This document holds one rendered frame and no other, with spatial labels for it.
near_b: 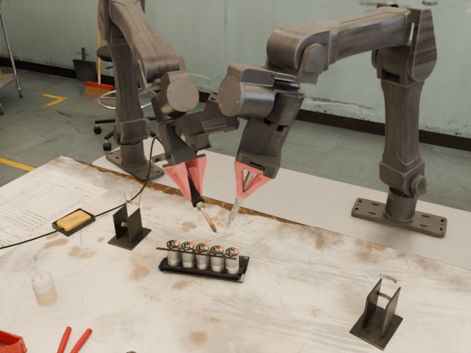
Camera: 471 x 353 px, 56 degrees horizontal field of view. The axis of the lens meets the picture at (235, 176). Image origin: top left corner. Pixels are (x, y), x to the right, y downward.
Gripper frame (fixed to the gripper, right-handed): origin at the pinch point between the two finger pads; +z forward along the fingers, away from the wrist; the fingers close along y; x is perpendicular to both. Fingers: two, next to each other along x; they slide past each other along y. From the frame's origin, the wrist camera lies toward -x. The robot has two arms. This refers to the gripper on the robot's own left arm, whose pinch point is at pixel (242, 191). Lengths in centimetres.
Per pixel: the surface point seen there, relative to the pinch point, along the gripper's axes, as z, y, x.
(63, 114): 145, -253, -132
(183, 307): 20.4, 9.5, -2.5
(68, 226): 28.7, -8.6, -30.6
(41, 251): 31.1, -1.8, -32.8
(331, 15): 2, -260, 34
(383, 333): 8.5, 11.7, 28.6
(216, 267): 16.0, 2.1, 0.9
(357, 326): 10.2, 10.5, 25.1
